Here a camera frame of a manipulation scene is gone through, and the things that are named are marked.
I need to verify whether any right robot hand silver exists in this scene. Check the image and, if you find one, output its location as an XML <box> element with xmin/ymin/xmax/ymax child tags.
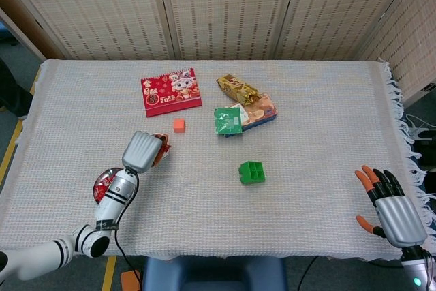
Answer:
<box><xmin>354</xmin><ymin>164</ymin><xmax>429</xmax><ymax>248</ymax></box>

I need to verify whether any left robot hand silver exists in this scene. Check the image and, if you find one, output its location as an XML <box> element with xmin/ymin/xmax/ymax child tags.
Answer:
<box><xmin>121</xmin><ymin>130</ymin><xmax>170</xmax><ymax>173</ymax></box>

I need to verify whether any white paper cup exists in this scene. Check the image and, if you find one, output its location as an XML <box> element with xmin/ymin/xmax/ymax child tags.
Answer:
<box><xmin>151</xmin><ymin>133</ymin><xmax>171</xmax><ymax>162</ymax></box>

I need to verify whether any round metal plate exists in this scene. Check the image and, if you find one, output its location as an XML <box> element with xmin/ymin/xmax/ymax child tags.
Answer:
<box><xmin>92</xmin><ymin>167</ymin><xmax>124</xmax><ymax>204</ymax></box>

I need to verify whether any red desk calendar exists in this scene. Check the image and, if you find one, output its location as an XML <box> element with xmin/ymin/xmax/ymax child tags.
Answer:
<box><xmin>140</xmin><ymin>67</ymin><xmax>204</xmax><ymax>119</ymax></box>

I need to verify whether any black box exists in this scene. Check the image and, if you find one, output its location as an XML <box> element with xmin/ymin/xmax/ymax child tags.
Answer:
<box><xmin>414</xmin><ymin>139</ymin><xmax>436</xmax><ymax>169</ymax></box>

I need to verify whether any green foil packet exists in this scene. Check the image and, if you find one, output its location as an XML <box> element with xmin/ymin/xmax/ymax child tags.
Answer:
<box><xmin>213</xmin><ymin>107</ymin><xmax>244</xmax><ymax>136</ymax></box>

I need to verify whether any white woven tablecloth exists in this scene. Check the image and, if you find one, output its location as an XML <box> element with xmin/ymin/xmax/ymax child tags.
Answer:
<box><xmin>0</xmin><ymin>58</ymin><xmax>436</xmax><ymax>261</ymax></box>

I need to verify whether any gold snack bag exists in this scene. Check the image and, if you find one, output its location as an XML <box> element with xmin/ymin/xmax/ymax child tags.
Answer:
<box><xmin>216</xmin><ymin>74</ymin><xmax>262</xmax><ymax>106</ymax></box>

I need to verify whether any green building block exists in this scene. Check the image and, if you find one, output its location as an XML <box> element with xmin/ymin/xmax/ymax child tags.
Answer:
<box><xmin>238</xmin><ymin>160</ymin><xmax>266</xmax><ymax>185</ymax></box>

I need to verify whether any blue biscuit box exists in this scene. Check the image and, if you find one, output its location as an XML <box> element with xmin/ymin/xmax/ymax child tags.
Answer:
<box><xmin>223</xmin><ymin>92</ymin><xmax>279</xmax><ymax>138</ymax></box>

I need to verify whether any orange floor block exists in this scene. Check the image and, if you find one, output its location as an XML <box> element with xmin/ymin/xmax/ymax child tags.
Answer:
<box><xmin>121</xmin><ymin>269</ymin><xmax>142</xmax><ymax>291</ymax></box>

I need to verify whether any black trouser leg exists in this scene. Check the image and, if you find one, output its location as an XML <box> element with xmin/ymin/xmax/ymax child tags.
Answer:
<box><xmin>0</xmin><ymin>57</ymin><xmax>34</xmax><ymax>119</ymax></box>

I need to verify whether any woven folding screen panel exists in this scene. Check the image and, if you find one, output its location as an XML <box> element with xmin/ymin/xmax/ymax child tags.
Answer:
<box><xmin>0</xmin><ymin>0</ymin><xmax>180</xmax><ymax>62</ymax></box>
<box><xmin>155</xmin><ymin>0</ymin><xmax>302</xmax><ymax>62</ymax></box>
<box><xmin>356</xmin><ymin>0</ymin><xmax>436</xmax><ymax>108</ymax></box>
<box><xmin>274</xmin><ymin>0</ymin><xmax>422</xmax><ymax>62</ymax></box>

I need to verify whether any brown folding screen panel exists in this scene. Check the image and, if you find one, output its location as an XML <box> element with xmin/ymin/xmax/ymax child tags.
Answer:
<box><xmin>0</xmin><ymin>0</ymin><xmax>65</xmax><ymax>63</ymax></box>

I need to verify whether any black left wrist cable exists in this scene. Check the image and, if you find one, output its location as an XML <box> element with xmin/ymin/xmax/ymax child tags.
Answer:
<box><xmin>114</xmin><ymin>168</ymin><xmax>142</xmax><ymax>291</ymax></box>

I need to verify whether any white cable bundle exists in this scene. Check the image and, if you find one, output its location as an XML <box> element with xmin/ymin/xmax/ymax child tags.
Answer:
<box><xmin>405</xmin><ymin>113</ymin><xmax>436</xmax><ymax>142</ymax></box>

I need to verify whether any black floor cable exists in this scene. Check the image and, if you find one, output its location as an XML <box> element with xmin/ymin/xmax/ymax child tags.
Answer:
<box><xmin>296</xmin><ymin>256</ymin><xmax>320</xmax><ymax>291</ymax></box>

